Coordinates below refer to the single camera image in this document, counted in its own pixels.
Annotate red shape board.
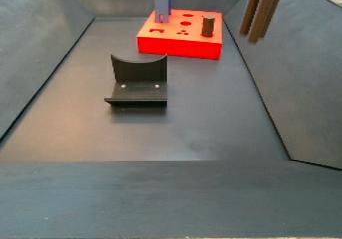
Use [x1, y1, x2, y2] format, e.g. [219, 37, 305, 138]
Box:
[136, 9, 223, 60]

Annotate black curved stand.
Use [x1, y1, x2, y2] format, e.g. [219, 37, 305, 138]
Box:
[104, 56, 167, 106]

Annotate brown hexagonal peg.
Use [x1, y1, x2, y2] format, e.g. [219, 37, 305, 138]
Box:
[202, 15, 215, 37]

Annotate blue slotted block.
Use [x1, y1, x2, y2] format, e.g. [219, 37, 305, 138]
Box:
[154, 0, 171, 23]

